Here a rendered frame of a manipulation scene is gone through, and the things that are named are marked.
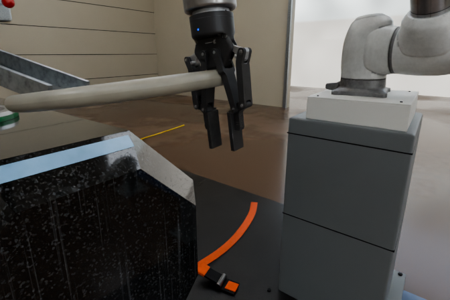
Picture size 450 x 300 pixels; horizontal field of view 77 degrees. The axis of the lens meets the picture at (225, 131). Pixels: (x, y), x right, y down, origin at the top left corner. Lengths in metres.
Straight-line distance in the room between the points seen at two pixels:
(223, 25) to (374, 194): 0.78
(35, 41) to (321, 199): 5.90
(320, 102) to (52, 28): 5.91
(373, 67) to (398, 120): 0.21
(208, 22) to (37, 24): 6.03
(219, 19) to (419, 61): 0.72
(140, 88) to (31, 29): 5.99
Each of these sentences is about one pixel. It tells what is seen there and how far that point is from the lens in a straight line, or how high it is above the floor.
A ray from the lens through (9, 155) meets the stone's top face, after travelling 0.75.
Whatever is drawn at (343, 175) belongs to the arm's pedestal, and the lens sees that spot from 1.07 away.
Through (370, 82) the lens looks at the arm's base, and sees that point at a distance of 1.12.
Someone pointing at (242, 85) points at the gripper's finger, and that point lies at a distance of 0.47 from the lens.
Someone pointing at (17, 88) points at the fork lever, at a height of 0.94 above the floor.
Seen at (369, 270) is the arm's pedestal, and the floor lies 0.29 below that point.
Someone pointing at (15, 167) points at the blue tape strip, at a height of 0.81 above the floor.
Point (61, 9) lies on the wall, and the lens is 6.66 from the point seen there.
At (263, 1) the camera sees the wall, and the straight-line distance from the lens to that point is 5.89.
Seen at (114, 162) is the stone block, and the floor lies 0.77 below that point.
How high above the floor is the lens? 1.03
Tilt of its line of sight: 15 degrees down
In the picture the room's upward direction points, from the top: straight up
